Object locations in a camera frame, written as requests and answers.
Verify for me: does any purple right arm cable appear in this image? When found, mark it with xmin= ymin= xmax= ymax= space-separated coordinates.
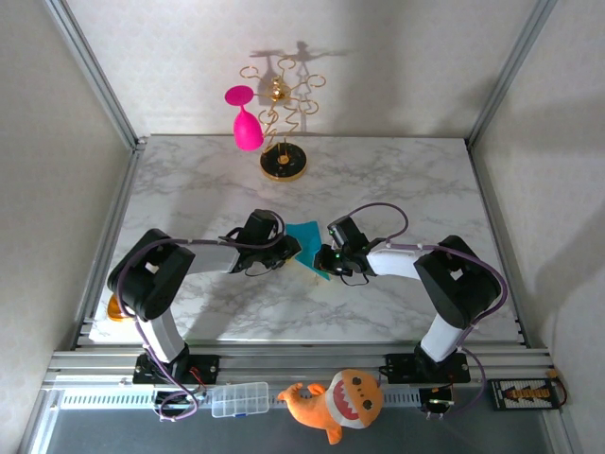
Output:
xmin=328 ymin=201 xmax=510 ymax=421

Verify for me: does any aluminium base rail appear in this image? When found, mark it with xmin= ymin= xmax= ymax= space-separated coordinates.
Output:
xmin=42 ymin=347 xmax=557 ymax=390

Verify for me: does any thin black cable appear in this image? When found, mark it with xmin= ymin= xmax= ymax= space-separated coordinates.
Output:
xmin=339 ymin=271 xmax=372 ymax=288
xmin=244 ymin=263 xmax=285 ymax=279

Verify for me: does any white slotted cable tray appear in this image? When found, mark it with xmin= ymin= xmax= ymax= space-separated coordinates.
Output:
xmin=56 ymin=387 xmax=426 ymax=410

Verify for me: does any aluminium side rail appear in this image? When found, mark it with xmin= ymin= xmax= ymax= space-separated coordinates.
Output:
xmin=70 ymin=136 xmax=147 ymax=351
xmin=466 ymin=139 xmax=533 ymax=349

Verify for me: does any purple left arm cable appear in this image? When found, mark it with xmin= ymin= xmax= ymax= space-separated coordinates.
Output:
xmin=115 ymin=219 xmax=289 ymax=423

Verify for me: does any aluminium frame post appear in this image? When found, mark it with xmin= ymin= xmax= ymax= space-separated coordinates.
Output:
xmin=465 ymin=0 xmax=562 ymax=147
xmin=43 ymin=0 xmax=147 ymax=148

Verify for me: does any pink plastic wine glass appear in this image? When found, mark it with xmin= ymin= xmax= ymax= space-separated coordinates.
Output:
xmin=224 ymin=84 xmax=265 ymax=152

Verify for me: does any clear plastic compartment box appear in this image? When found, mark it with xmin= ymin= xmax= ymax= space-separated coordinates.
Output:
xmin=210 ymin=380 xmax=270 ymax=419

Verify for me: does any blue cloth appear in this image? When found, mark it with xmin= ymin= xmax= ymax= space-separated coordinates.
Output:
xmin=285 ymin=220 xmax=332 ymax=284

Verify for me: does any orange translucent plastic cup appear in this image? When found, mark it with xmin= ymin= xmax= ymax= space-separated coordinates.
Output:
xmin=106 ymin=292 xmax=137 ymax=324

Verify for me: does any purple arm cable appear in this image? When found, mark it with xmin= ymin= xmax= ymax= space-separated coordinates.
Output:
xmin=115 ymin=219 xmax=289 ymax=423
xmin=328 ymin=201 xmax=510 ymax=421

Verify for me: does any gold wire glass rack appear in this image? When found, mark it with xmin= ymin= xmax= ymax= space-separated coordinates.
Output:
xmin=239 ymin=56 xmax=328 ymax=182

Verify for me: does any black power distribution board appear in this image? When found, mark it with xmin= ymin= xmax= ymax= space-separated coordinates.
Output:
xmin=491 ymin=377 xmax=563 ymax=411

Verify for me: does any orange plush shark toy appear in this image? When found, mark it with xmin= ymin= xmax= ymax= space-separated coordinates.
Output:
xmin=276 ymin=368 xmax=385 ymax=445

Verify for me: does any black controller board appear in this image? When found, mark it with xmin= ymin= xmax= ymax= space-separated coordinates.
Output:
xmin=419 ymin=385 xmax=456 ymax=418
xmin=153 ymin=390 xmax=209 ymax=413

